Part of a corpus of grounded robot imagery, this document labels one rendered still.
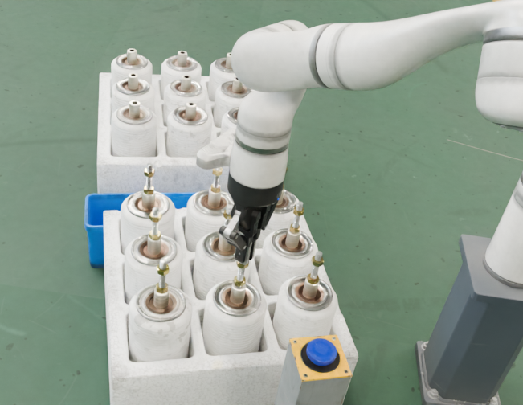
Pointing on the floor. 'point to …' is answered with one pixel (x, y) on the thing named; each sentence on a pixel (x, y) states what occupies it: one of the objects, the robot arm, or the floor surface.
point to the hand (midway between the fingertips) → (245, 249)
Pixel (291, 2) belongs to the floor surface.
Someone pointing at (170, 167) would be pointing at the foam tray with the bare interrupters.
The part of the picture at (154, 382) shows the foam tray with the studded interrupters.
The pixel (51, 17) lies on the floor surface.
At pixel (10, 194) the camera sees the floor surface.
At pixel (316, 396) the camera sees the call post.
